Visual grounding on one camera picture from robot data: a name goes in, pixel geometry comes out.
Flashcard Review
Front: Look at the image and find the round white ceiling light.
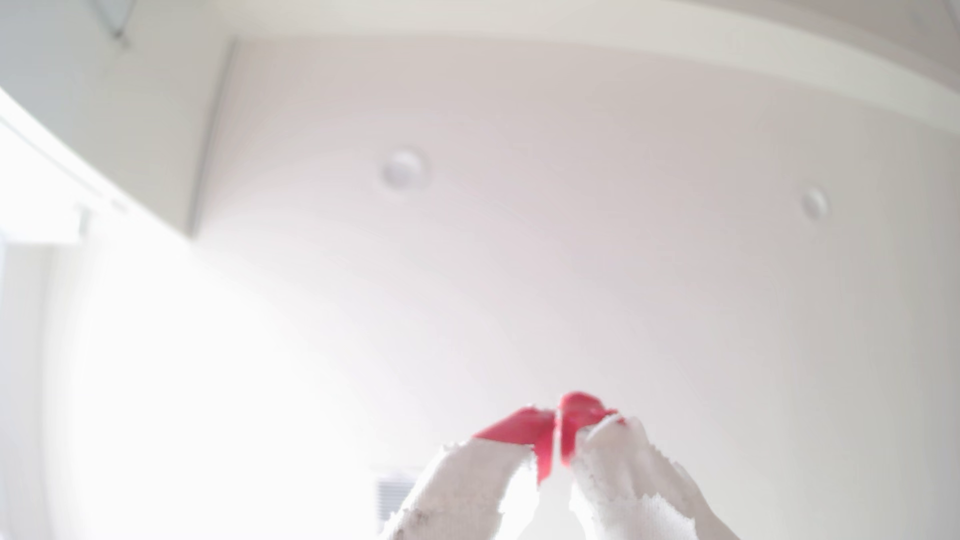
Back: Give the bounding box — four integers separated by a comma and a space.
381, 146, 432, 192
798, 186, 831, 222

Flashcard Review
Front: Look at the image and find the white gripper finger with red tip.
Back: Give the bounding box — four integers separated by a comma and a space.
381, 407, 558, 540
559, 390, 741, 540

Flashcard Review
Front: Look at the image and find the white slatted wall vent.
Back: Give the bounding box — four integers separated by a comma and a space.
375, 472, 421, 526

